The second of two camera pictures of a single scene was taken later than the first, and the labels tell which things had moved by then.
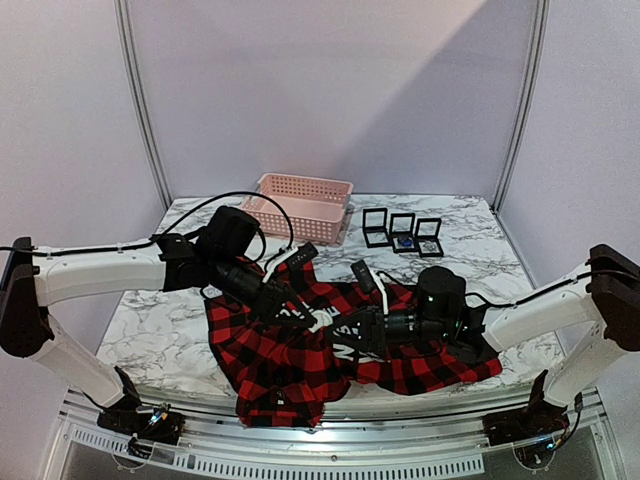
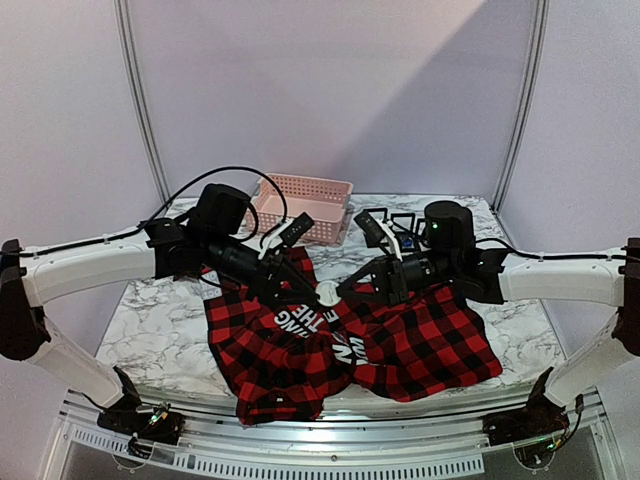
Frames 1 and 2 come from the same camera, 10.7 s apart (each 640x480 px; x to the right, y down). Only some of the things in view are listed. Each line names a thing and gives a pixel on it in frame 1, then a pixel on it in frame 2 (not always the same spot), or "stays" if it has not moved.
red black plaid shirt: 313,337 stays
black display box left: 374,224 stays
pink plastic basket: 317,208 stays
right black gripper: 373,328 to 390,273
